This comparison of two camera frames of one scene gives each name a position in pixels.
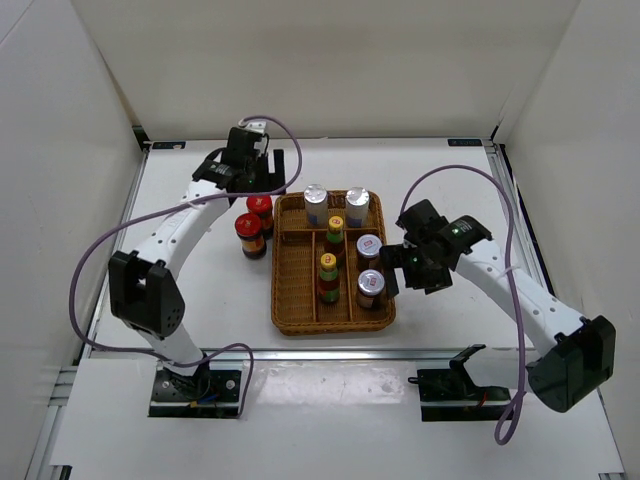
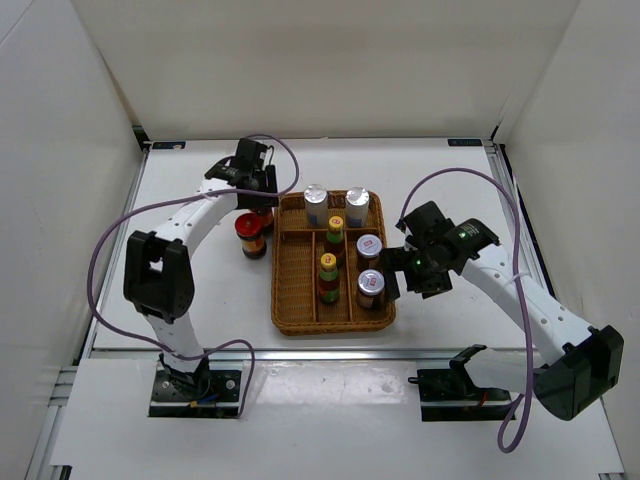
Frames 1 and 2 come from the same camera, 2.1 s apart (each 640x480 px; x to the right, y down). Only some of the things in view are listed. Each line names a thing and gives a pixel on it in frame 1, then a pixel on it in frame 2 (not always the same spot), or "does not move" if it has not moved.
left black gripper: x=271 y=181 → x=267 y=178
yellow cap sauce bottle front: x=328 y=278 does not move
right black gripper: x=395 y=257 does not move
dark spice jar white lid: x=368 y=247 does not move
